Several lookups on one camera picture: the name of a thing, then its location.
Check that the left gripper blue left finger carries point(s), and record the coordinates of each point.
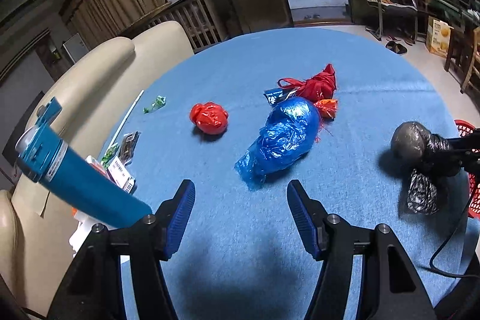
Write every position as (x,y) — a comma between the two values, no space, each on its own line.
(172,218)

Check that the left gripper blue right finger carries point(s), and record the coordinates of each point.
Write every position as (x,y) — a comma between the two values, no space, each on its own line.
(309,215)

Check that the black plastic bag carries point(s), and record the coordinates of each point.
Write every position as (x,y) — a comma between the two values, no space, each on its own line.
(426,193)

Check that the blue plastic bag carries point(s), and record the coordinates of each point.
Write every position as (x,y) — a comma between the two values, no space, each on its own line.
(287,135)

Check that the small red plastic bag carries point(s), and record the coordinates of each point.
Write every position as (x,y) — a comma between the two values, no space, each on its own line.
(210,118)

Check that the orange snack wrapper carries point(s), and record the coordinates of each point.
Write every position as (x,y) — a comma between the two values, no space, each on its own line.
(327,108)

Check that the blue foil wrapper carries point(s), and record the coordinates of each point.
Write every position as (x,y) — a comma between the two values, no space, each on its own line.
(277,95)

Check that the red knotted cloth bag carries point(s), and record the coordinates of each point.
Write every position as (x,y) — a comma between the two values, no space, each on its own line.
(318,87)

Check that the small white medicine box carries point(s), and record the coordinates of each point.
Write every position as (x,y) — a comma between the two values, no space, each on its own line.
(120,175)

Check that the dark foil packet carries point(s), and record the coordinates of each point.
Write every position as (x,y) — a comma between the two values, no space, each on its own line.
(127,147)

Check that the white tissue stack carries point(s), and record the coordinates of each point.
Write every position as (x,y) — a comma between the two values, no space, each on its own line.
(85,223)

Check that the dark wooden stool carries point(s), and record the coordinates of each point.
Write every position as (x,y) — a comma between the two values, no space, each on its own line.
(463,57)

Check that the white stick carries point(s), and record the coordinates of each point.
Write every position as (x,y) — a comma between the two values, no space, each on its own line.
(120,125)

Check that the green candy wrapper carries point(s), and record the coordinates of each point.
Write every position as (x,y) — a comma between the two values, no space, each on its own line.
(158,103)

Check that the blue tablecloth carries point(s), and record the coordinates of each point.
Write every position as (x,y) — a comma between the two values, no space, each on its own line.
(241,256)

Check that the pair of slippers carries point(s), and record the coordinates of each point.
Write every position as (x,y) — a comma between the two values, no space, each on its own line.
(396,47)

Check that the yellow cardboard box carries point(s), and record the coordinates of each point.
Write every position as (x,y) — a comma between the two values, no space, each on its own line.
(438,37)

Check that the teal water bottle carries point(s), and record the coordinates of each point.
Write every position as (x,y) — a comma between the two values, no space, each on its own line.
(47,159)

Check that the cream leather sofa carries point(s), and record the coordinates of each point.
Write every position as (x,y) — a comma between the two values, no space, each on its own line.
(36,225)

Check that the white air conditioner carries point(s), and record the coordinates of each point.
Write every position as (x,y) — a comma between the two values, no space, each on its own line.
(75,48)

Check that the wooden radiator cover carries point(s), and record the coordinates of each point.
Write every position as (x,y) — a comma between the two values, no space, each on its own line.
(204,21)

